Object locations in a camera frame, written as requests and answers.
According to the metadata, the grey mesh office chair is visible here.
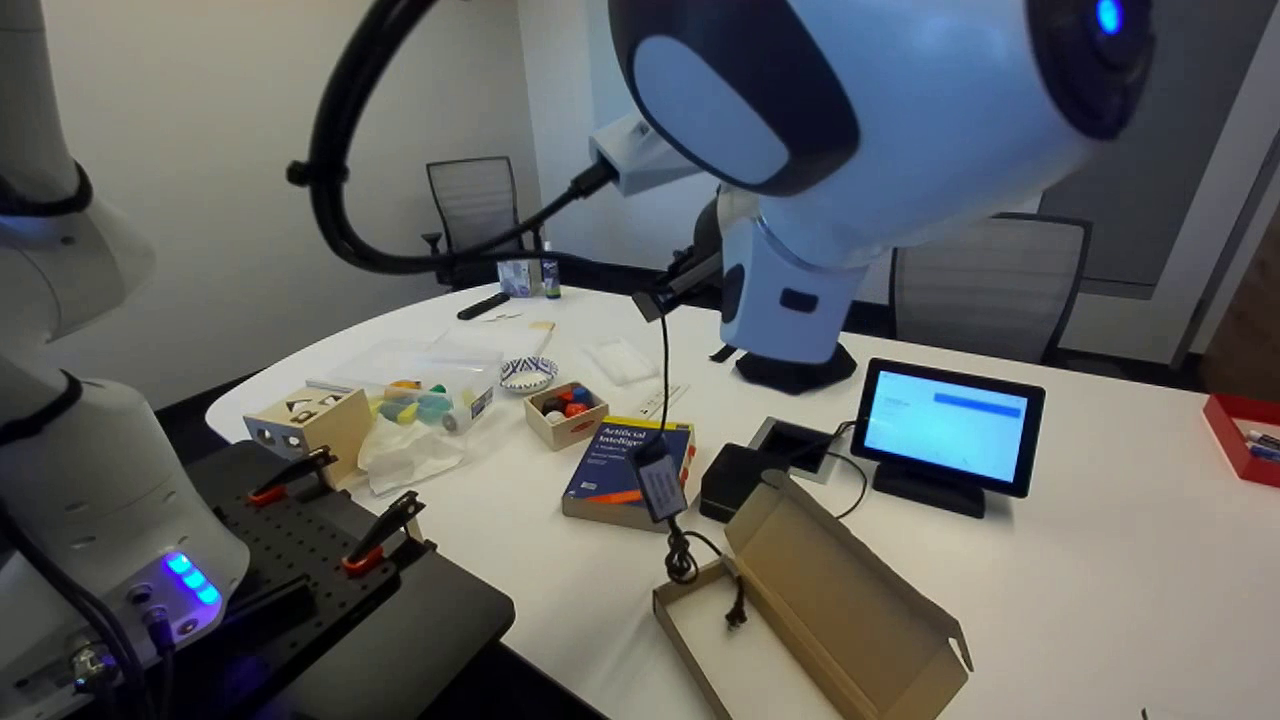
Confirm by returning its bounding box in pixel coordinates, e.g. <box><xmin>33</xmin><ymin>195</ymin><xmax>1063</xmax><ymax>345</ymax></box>
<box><xmin>888</xmin><ymin>213</ymin><xmax>1092</xmax><ymax>360</ymax></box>

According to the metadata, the black tablet display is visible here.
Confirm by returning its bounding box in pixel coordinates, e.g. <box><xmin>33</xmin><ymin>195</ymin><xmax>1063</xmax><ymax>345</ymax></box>
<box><xmin>853</xmin><ymin>360</ymin><xmax>1044</xmax><ymax>517</ymax></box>

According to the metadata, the black remote control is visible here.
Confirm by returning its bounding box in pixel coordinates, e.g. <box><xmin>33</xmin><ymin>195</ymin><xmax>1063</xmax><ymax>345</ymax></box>
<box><xmin>457</xmin><ymin>293</ymin><xmax>510</xmax><ymax>321</ymax></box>

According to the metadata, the black armrest office chair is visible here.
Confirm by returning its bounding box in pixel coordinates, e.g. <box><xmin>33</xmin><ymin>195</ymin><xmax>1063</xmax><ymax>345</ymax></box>
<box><xmin>425</xmin><ymin>155</ymin><xmax>530</xmax><ymax>287</ymax></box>

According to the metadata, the black cube speaker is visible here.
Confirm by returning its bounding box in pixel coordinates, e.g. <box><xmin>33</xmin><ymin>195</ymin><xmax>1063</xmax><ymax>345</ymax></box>
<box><xmin>699</xmin><ymin>443</ymin><xmax>771</xmax><ymax>520</ymax></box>

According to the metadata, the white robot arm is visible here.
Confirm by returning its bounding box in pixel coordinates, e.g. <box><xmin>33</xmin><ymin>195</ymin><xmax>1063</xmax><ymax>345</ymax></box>
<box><xmin>0</xmin><ymin>0</ymin><xmax>1151</xmax><ymax>720</ymax></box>

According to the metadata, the clear plastic toy container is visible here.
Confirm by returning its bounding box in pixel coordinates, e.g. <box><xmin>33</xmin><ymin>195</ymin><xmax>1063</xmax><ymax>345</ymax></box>
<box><xmin>370</xmin><ymin>379</ymin><xmax>491</xmax><ymax>436</ymax></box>

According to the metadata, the black orange clamp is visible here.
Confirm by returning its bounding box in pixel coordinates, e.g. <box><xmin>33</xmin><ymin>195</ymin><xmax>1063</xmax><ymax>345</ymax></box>
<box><xmin>244</xmin><ymin>446</ymin><xmax>335</xmax><ymax>509</ymax></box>
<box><xmin>339</xmin><ymin>490</ymin><xmax>425</xmax><ymax>581</ymax></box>

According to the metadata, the blue book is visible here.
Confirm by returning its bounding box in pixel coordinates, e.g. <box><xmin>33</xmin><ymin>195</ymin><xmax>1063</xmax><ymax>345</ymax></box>
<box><xmin>561</xmin><ymin>416</ymin><xmax>695</xmax><ymax>526</ymax></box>

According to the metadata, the black bag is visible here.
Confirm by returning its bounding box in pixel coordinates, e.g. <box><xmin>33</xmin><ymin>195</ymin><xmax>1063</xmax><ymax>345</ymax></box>
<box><xmin>711</xmin><ymin>345</ymin><xmax>855</xmax><ymax>397</ymax></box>

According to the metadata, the small wooden block box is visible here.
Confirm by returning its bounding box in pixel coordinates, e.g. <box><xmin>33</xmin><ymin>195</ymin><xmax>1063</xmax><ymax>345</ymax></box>
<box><xmin>522</xmin><ymin>379</ymin><xmax>606</xmax><ymax>446</ymax></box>

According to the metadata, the blue spray bottle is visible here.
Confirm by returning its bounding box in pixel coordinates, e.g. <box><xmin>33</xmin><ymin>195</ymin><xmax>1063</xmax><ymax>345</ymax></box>
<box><xmin>536</xmin><ymin>258</ymin><xmax>561</xmax><ymax>301</ymax></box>

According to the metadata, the red box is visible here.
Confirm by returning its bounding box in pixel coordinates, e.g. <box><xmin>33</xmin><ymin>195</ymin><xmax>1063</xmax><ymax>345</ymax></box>
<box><xmin>1202</xmin><ymin>392</ymin><xmax>1280</xmax><ymax>489</ymax></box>

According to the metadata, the black square table socket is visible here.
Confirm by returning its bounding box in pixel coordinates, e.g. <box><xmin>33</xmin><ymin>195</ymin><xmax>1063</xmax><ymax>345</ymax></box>
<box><xmin>750</xmin><ymin>416</ymin><xmax>830</xmax><ymax>478</ymax></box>

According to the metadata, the wooden shape sorter cube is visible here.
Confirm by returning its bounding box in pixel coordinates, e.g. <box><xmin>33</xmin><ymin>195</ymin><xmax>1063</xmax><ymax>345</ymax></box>
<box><xmin>244</xmin><ymin>385</ymin><xmax>370</xmax><ymax>490</ymax></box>

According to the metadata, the black mounting plate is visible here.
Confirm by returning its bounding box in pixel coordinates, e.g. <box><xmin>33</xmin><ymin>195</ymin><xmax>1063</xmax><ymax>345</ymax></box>
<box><xmin>169</xmin><ymin>443</ymin><xmax>515</xmax><ymax>720</ymax></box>

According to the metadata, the brown cardboard box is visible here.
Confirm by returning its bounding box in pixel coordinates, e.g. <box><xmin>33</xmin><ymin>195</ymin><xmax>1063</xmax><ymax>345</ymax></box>
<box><xmin>652</xmin><ymin>473</ymin><xmax>972</xmax><ymax>720</ymax></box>

